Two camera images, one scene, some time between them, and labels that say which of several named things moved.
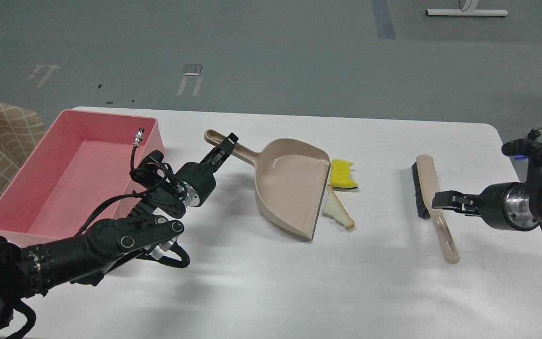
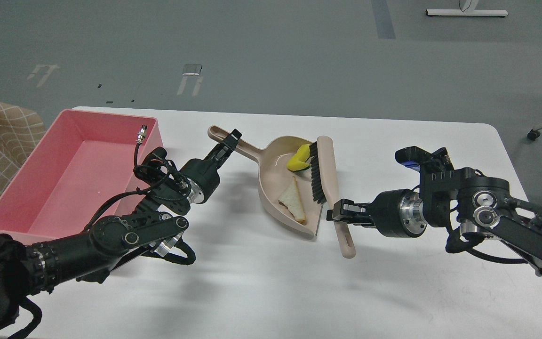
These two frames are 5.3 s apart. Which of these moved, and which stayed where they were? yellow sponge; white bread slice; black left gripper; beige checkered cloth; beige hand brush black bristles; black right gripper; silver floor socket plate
Moved: white bread slice; black right gripper; yellow sponge; beige hand brush black bristles
Stayed: black left gripper; beige checkered cloth; silver floor socket plate
